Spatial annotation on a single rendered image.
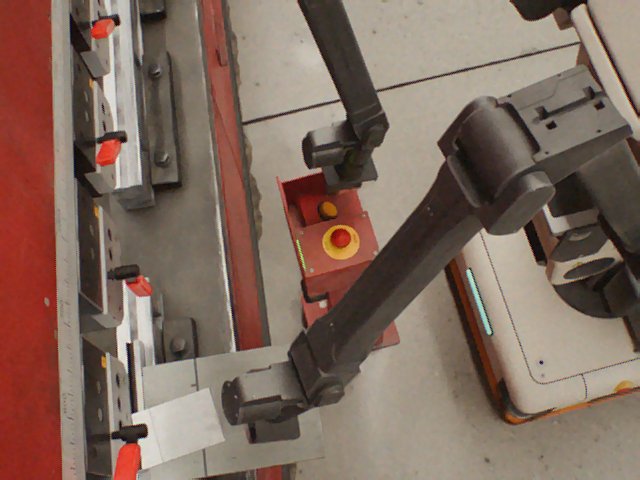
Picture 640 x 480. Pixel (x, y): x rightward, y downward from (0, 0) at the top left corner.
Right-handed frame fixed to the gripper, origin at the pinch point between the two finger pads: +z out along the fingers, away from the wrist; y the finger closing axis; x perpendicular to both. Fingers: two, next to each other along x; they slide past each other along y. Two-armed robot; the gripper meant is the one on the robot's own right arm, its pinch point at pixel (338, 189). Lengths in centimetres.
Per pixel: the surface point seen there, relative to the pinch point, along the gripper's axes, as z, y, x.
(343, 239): -0.5, 2.3, 10.8
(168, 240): 0.9, 34.5, 4.3
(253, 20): 80, -17, -109
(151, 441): -10, 44, 41
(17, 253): -59, 53, 30
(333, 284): 11.2, 3.1, 15.5
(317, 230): 3.5, 5.5, 6.4
